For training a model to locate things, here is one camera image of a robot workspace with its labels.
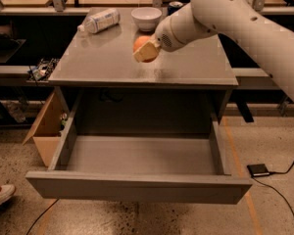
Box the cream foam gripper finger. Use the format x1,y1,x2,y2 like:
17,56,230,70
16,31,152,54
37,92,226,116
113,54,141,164
133,41,160,63

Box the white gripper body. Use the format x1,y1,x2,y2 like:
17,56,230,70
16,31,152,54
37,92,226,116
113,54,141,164
155,16,185,52

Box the orange fruit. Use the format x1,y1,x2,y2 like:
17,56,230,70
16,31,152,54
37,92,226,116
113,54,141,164
133,36,150,53

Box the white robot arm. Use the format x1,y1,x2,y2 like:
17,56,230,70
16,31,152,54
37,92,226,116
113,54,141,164
133,0,294,102

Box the grey cabinet counter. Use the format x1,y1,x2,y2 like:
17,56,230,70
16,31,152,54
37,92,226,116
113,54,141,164
50,8,238,135

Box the grey open top drawer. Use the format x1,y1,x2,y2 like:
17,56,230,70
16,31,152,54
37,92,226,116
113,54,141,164
24,115,253,205

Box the blue Pepsi can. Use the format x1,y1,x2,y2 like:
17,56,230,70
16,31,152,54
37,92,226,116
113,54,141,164
168,1,183,16

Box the white ceramic bowl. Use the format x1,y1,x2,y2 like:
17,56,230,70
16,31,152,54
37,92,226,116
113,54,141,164
131,7,163,31

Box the clear plastic water bottle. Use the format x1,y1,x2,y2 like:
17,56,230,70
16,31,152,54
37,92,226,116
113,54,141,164
77,8,121,34

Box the cardboard box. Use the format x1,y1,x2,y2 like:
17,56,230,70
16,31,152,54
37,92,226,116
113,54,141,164
23,92,64,166

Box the black foot pedal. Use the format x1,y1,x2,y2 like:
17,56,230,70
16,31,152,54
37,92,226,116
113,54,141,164
247,164,270,177

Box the white and red sneaker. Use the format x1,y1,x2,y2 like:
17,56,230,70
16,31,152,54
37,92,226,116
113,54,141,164
0,184,16,205

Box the black floor cable left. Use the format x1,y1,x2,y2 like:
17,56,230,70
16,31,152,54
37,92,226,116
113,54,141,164
24,198,60,235

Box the black pedal cable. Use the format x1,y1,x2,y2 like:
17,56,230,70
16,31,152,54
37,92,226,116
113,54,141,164
251,149,294,235

